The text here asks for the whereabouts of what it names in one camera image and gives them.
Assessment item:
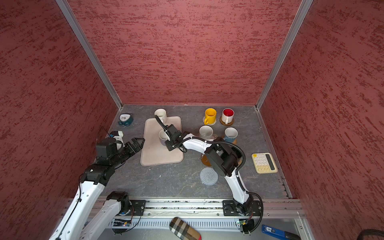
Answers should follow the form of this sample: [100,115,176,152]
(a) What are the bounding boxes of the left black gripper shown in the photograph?
[110,138,146,167]

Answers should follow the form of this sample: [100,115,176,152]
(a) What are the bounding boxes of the beige serving tray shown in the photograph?
[141,118,184,166]

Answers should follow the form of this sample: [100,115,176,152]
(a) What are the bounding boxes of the brown wooden round coaster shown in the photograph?
[201,155,212,167]

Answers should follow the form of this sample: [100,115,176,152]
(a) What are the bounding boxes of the yellow mug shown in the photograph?
[204,108,217,126]

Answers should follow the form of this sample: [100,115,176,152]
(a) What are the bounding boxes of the grey woven round coaster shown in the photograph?
[200,168,219,186]

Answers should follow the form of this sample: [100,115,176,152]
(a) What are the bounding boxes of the light blue floral mug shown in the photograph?
[224,127,239,139]

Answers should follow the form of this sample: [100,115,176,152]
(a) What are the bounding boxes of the white mug red inside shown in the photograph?
[221,108,235,124]

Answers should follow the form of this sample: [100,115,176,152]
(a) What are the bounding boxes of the dark brown round coaster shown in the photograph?
[219,118,235,127]

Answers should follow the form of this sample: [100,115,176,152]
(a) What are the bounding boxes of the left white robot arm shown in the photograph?
[50,138,145,240]

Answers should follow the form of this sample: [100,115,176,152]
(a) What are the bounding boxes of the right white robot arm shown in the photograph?
[160,123,254,216]

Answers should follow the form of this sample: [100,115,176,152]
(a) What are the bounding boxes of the plaid case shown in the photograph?
[169,217,202,240]

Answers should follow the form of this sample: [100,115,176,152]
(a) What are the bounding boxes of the cream calculator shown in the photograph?
[252,153,278,174]

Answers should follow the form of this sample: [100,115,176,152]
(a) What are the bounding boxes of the blue tool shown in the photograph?
[262,225,301,240]

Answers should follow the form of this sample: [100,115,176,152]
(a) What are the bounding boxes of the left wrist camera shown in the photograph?
[109,131,124,150]

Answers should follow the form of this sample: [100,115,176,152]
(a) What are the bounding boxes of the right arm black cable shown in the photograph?
[154,114,265,235]

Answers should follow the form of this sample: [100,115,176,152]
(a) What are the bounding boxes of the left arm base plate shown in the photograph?
[119,200,147,217]

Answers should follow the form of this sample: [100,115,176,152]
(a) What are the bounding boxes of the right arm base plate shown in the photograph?
[222,200,263,217]

